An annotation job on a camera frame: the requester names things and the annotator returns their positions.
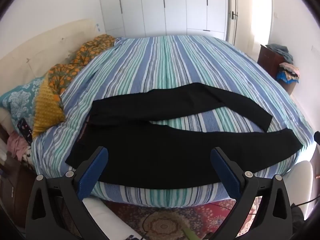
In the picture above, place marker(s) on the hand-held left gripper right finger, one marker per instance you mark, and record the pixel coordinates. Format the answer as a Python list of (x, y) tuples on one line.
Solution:
[(226, 172)]

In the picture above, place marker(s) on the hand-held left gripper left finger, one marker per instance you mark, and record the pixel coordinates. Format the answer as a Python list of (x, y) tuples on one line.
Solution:
[(92, 172)]

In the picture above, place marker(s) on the black pants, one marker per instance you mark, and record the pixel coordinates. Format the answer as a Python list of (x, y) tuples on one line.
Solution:
[(150, 150)]

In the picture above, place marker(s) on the colourful cloth pile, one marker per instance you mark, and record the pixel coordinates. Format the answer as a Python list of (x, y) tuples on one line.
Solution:
[(290, 73)]

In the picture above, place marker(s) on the brown nightstand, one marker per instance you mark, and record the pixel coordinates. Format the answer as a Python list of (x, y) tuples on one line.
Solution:
[(17, 180)]

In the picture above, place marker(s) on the yellow dotted cushion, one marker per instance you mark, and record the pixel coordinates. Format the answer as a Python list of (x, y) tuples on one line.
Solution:
[(47, 110)]

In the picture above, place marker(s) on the red patterned rug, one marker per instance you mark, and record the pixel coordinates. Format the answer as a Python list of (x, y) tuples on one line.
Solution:
[(162, 220)]

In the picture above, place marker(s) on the black remote control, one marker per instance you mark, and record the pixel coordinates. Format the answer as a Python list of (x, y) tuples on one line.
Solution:
[(25, 130)]

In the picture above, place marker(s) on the pink cloth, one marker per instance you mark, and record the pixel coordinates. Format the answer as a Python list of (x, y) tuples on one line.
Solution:
[(16, 145)]

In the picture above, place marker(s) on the brown wooden cabinet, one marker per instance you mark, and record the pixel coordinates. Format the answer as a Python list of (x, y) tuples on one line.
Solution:
[(268, 60)]

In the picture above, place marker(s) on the blue grey clothes pile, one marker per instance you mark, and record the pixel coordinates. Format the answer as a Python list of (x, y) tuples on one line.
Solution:
[(280, 51)]

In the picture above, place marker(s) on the teal floral pillow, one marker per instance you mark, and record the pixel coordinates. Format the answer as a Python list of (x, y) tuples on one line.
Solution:
[(17, 97)]

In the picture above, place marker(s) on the orange floral quilt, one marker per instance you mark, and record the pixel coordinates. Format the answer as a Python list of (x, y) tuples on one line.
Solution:
[(87, 52)]

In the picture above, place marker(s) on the striped blue bed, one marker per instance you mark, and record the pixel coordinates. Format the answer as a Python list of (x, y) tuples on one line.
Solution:
[(162, 62)]

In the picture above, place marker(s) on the cream padded headboard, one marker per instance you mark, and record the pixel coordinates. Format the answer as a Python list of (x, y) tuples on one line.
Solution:
[(37, 47)]

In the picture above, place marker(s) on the white wardrobe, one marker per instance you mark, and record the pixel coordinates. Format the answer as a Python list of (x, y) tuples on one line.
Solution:
[(155, 5)]

